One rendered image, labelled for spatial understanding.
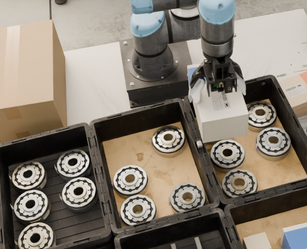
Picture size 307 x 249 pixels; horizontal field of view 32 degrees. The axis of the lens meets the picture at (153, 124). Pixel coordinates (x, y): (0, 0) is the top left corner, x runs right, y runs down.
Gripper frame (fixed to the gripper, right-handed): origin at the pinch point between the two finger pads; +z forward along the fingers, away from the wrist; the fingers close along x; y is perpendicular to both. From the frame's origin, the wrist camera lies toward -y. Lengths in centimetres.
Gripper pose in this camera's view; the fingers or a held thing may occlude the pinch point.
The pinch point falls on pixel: (216, 95)
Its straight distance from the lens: 144.6
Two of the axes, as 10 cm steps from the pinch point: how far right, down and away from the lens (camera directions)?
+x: 9.8, -1.8, 0.0
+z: 1.0, 6.0, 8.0
